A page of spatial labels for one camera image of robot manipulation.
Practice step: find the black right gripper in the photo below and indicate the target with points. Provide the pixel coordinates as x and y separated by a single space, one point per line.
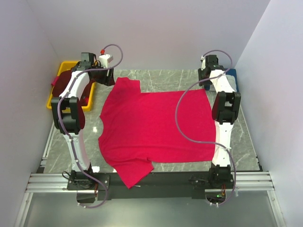
206 83

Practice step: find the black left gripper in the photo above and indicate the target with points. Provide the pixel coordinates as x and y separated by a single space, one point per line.
107 80

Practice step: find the bright red t-shirt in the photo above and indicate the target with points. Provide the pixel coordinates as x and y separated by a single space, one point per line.
163 127

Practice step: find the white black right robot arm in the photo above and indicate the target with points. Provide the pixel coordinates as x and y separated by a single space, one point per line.
225 112

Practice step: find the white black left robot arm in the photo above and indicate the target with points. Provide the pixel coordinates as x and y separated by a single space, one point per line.
69 118

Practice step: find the folded blue printed t-shirt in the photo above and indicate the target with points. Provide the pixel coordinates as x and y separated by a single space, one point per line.
232 79

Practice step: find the dark maroon t-shirt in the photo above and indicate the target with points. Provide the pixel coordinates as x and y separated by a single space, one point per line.
62 83

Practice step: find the yellow plastic bin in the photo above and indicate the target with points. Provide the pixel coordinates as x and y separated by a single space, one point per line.
68 65

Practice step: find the pink garment in bin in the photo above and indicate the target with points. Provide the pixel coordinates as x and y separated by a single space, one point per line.
53 83

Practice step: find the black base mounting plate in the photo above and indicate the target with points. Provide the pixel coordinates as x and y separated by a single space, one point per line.
196 185

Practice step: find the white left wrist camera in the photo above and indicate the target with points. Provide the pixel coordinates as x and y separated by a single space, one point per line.
105 60

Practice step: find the aluminium frame rail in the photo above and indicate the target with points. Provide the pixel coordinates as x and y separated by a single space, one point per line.
245 181

